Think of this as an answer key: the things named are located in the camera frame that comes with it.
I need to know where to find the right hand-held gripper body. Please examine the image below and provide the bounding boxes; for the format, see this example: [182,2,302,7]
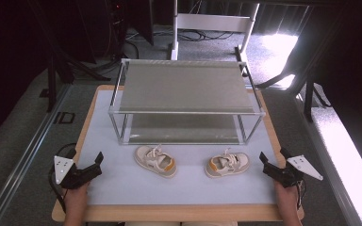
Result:
[262,154,324,189]

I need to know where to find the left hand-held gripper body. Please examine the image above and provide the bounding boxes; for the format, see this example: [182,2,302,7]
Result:
[54,155,93,189]

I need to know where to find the person's right hand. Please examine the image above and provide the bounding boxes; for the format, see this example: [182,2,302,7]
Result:
[274,181,301,205]

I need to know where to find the person's left hand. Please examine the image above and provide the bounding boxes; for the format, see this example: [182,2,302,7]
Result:
[63,182,91,203]

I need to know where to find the beige child's sneaker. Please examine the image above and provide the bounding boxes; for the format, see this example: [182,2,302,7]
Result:
[204,148,251,180]
[133,144,178,180]

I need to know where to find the black metal stand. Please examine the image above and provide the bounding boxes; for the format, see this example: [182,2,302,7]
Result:
[27,0,111,113]
[254,18,333,123]

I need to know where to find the white table mat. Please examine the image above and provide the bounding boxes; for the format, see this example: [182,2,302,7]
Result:
[76,89,278,206]

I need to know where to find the grey two-tier shoe rack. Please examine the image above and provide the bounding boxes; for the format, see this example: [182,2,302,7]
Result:
[107,58,267,146]

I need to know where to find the dark computer tower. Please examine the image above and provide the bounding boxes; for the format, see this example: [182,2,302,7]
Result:
[74,0,128,62]

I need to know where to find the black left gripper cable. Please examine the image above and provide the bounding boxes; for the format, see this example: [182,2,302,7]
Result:
[48,142,77,215]

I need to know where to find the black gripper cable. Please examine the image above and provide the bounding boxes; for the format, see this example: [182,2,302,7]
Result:
[48,142,77,215]
[295,178,308,210]

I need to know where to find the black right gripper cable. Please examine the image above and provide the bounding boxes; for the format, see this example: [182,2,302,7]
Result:
[295,178,308,210]

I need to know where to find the metal floor rail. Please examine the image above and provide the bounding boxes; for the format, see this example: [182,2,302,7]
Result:
[0,84,72,226]

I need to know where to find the black floor socket frame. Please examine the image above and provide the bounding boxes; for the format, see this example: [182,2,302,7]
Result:
[54,111,76,124]

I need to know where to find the black floor cables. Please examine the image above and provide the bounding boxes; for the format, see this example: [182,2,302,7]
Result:
[123,27,237,60]

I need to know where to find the white desk frame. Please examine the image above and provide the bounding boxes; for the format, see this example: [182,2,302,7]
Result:
[169,0,261,61]

